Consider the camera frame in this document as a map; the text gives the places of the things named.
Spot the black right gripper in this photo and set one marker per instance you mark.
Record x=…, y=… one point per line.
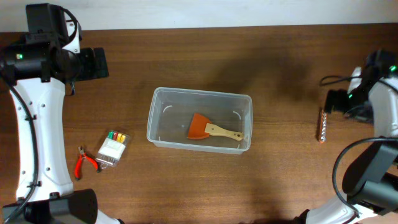
x=339, y=104

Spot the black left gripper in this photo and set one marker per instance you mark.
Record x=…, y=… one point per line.
x=97, y=70

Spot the orange socket bit rail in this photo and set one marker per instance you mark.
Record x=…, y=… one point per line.
x=322, y=125

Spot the clear case coloured bits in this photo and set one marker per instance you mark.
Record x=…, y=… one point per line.
x=112, y=149

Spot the orange scraper wooden handle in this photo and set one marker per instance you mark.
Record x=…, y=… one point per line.
x=201, y=128

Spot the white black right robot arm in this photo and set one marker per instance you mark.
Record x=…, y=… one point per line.
x=363, y=186

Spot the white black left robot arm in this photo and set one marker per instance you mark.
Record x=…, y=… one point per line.
x=36, y=69

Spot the clear plastic container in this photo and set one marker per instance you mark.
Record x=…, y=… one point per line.
x=172, y=110

